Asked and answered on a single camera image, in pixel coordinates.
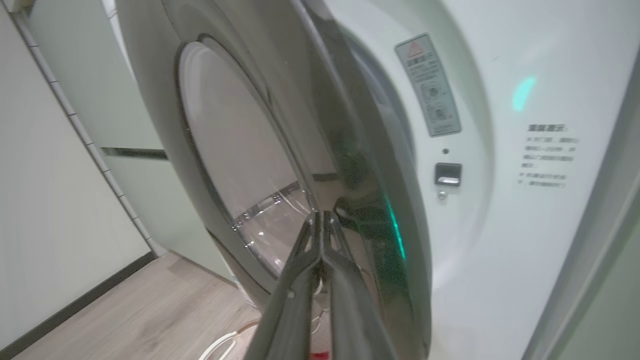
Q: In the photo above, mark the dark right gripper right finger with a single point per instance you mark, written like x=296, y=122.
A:
x=355, y=320

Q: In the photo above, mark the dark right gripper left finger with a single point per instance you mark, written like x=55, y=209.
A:
x=290, y=310

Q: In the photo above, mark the red and white jersey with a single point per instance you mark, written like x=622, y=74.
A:
x=320, y=356

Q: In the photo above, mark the silver washing machine door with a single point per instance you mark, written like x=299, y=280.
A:
x=240, y=140

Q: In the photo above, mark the cream perforated laundry basket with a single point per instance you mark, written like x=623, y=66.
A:
x=220, y=345

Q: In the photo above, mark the white front-load washing machine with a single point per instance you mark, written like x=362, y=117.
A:
x=500, y=250

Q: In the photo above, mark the black door lock slot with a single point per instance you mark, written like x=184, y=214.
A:
x=448, y=174

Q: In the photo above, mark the grey warning sticker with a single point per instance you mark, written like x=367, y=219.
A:
x=429, y=85

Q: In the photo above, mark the pale green cabinet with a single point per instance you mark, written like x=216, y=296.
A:
x=75, y=75

